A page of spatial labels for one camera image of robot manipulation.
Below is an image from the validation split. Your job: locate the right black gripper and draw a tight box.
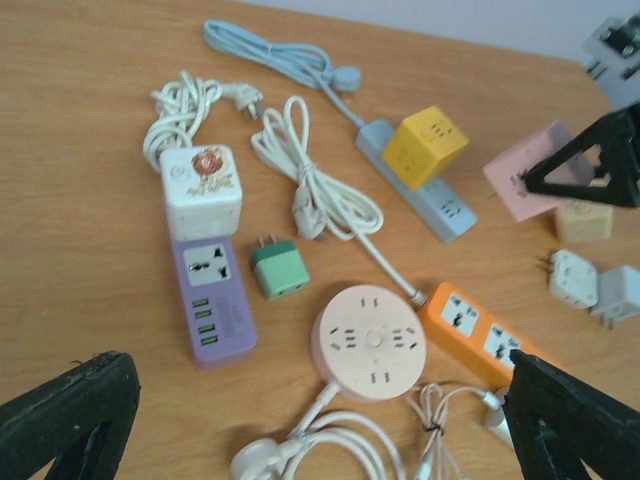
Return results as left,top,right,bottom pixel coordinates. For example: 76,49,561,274
523,102,639,208

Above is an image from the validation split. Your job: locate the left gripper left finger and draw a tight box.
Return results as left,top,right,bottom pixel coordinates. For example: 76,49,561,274
1,351,141,479

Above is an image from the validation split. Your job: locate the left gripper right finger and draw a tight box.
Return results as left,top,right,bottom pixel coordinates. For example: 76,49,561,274
503,350,639,479

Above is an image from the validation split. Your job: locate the pink cube socket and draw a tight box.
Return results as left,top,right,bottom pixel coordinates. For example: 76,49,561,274
482,119,609,224

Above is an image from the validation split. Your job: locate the blue power strip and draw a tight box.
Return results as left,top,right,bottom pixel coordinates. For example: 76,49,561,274
355,119,477,243

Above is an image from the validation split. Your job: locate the yellow cube socket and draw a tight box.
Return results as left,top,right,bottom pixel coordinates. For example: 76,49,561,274
382,106,469,191

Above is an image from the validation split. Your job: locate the white cube socket with flower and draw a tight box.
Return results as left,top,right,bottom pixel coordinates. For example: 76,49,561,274
160,144,243,242

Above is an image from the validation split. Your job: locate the white square plug adapter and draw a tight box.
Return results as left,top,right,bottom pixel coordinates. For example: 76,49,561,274
538,249,599,309

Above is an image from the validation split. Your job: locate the green plug adapter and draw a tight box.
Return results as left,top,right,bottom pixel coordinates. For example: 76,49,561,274
250,234,310,300

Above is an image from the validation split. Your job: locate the white USB charger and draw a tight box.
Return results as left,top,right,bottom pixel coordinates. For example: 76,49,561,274
484,388,513,448

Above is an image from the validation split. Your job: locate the beige cube socket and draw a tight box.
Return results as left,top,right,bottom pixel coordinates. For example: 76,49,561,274
554,200,614,243

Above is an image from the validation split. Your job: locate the orange power strip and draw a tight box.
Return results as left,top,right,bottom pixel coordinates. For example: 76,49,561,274
417,282,561,390

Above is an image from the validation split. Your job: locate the small white grey adapter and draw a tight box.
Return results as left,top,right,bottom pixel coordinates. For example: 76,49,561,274
590,265,640,329

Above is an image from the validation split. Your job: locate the purple power strip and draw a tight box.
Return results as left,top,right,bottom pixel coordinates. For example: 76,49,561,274
171,237,257,369

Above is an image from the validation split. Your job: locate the pink round power socket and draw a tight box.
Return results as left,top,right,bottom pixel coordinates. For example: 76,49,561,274
311,285,428,403

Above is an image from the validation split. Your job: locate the white orange-strip cable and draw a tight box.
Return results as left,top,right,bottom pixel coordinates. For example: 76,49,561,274
249,95,429,306

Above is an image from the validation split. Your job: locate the blue power strip cable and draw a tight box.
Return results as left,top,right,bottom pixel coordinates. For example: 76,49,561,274
202,19,369,131

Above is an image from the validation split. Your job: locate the white purple-strip cable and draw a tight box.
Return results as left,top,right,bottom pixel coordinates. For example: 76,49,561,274
142,69,264,174

